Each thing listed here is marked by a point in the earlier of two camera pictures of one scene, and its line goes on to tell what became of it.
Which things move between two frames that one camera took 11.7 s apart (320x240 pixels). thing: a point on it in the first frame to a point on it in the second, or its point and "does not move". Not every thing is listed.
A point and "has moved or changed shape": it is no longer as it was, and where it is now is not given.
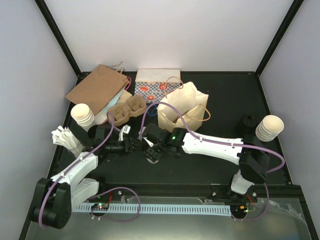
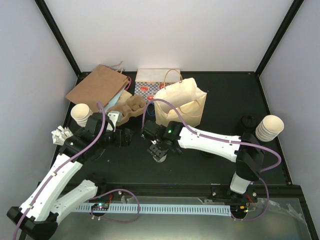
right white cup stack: x=270 y=128 does not move
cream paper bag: x=190 y=103 has moved or changed shape
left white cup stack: x=82 y=114 does not move
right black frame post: x=295 y=6 does not move
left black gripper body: x=126 y=141 to x=119 y=141
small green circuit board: x=100 y=206 does not move
